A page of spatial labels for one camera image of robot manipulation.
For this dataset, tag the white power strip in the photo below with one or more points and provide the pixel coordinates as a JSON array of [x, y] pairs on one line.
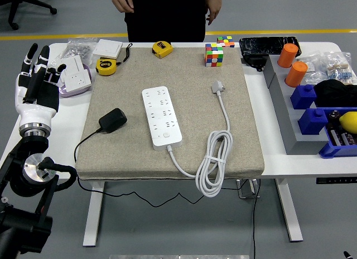
[[164, 122]]

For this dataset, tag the white wall socket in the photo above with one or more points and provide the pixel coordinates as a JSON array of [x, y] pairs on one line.
[[78, 81]]

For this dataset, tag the clear bag of parts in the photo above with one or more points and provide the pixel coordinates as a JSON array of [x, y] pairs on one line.
[[312, 67]]

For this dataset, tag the black glossy tray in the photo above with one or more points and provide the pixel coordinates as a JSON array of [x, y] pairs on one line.
[[262, 45]]

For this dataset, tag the small rubik's cube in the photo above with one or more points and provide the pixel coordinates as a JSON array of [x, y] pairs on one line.
[[226, 41]]

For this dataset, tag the yellow lemon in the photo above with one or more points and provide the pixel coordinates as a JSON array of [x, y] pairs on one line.
[[349, 122]]

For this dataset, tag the large rubik's cube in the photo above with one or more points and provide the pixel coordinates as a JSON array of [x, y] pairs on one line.
[[213, 55]]

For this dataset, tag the black office chair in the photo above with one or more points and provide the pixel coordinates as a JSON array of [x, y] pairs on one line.
[[16, 2]]

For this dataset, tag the dark components in bin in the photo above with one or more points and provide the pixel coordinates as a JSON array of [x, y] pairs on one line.
[[343, 137]]

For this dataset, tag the person's left hand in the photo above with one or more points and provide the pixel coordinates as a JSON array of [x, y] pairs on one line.
[[214, 5]]

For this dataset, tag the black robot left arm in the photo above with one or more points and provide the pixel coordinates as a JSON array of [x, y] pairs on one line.
[[28, 231]]

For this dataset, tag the black table control panel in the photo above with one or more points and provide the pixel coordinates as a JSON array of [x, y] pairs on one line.
[[334, 181]]

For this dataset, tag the person's torso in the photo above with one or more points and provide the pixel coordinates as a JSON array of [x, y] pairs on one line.
[[164, 16]]

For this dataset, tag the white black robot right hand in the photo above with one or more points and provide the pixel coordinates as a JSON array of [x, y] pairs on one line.
[[347, 255]]

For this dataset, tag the purple bowl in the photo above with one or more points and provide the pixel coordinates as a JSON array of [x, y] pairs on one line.
[[72, 94]]

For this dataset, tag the grey-brown mat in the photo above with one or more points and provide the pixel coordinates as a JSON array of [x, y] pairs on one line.
[[192, 125]]

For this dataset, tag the metal bracket under table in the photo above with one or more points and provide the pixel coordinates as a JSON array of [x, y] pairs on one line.
[[246, 190]]

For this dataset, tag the blue plastic bin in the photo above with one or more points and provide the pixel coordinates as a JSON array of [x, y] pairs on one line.
[[329, 150]]

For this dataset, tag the blue block with knob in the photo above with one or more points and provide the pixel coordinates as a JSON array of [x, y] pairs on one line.
[[303, 97], [312, 122]]

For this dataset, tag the clear bag of resistors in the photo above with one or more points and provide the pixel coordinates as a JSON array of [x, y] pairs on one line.
[[340, 69]]

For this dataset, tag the white switch panel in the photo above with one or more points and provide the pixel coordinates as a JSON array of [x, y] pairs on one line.
[[73, 64]]

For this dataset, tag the white flat box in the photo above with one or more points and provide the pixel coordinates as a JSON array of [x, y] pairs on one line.
[[107, 48]]

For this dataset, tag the person's right hand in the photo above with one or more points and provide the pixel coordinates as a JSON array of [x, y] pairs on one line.
[[122, 0]]

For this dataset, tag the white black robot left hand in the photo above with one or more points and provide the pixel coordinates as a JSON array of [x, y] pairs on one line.
[[36, 108]]

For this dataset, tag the clear bag of screws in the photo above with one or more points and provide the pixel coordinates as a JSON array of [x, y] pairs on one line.
[[76, 48]]

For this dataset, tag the small black box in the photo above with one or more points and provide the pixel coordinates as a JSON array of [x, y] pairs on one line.
[[253, 63]]

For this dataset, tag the white table leg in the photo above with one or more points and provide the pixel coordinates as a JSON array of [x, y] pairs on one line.
[[290, 214], [93, 228]]

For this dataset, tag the round yellow tape measure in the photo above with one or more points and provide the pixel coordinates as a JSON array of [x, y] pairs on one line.
[[106, 67]]

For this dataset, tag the square yellow tape measure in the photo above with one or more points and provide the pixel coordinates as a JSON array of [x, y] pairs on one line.
[[161, 49]]

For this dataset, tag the grey stepped stand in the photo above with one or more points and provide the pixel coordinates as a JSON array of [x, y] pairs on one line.
[[281, 102]]

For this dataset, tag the orange cylinder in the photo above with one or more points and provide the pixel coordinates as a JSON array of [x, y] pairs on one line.
[[296, 74], [287, 55]]

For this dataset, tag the black cloth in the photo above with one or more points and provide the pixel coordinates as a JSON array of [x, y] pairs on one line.
[[334, 93]]

